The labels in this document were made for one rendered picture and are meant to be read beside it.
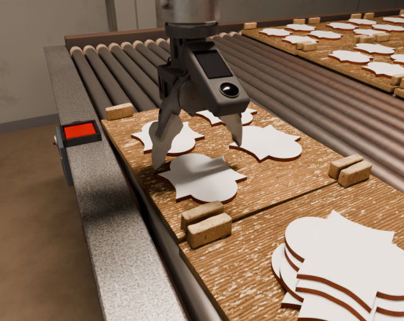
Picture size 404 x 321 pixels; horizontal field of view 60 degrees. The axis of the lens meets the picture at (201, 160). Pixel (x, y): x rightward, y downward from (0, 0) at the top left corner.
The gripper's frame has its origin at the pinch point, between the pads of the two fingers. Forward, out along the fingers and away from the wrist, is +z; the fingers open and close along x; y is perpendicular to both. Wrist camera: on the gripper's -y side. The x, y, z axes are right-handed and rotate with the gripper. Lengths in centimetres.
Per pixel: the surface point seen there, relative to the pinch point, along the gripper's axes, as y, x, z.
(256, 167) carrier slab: -1.0, -9.9, 3.7
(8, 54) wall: 251, 27, 31
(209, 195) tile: -5.2, 1.5, 2.9
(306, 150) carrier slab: -0.7, -21.6, 3.7
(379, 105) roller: 11, -57, 6
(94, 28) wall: 250, -37, 19
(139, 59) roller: 79, -16, 3
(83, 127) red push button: 29.8, 12.9, 3.3
